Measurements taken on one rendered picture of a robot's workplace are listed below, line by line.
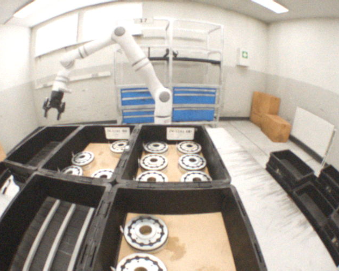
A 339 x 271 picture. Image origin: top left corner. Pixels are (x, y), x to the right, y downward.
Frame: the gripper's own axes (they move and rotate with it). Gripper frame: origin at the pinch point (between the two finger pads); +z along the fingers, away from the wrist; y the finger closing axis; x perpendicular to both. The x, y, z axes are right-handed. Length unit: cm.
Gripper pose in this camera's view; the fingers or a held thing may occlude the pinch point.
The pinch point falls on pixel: (52, 118)
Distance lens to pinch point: 87.4
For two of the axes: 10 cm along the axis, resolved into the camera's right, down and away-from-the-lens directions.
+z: -2.1, 9.8, 0.3
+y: -1.7, -0.1, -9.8
